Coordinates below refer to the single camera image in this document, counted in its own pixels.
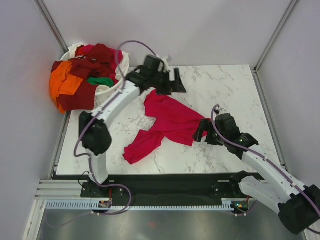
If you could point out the magenta t shirt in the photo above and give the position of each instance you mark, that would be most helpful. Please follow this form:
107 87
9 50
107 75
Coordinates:
173 120

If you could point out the dark red t shirt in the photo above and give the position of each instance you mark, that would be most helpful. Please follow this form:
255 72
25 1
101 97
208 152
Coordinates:
85 75

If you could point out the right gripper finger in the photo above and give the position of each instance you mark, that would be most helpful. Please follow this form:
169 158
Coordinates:
205 125
199 134

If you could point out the white laundry basket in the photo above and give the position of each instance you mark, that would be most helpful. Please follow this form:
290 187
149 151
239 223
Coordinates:
112 85

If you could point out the green t shirt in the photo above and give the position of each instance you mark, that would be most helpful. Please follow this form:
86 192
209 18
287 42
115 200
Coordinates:
101 81

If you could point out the slotted cable duct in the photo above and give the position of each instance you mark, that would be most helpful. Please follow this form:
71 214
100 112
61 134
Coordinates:
104 206

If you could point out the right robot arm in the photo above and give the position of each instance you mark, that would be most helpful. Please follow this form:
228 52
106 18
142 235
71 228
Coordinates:
296 204

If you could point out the aluminium frame post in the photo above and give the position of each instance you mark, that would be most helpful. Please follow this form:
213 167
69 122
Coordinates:
275 34
51 24

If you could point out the right aluminium frame post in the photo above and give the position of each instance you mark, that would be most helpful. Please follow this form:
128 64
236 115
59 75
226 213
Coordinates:
275 34

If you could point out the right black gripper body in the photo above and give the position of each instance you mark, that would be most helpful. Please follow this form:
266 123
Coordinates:
213 137

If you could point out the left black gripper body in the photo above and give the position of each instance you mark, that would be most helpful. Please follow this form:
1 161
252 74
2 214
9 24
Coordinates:
162 79

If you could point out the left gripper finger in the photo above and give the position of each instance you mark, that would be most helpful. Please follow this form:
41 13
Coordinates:
164 90
177 85

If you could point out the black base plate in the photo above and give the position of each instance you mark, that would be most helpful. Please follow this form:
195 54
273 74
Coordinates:
165 189

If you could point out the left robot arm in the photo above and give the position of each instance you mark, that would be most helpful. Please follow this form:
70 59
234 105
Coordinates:
93 131

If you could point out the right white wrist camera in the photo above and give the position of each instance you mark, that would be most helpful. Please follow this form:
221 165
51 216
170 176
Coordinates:
219 110

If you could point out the orange t shirt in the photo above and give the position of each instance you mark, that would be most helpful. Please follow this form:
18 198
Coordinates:
62 82

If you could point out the left aluminium frame post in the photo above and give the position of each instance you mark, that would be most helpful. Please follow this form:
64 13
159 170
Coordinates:
51 24

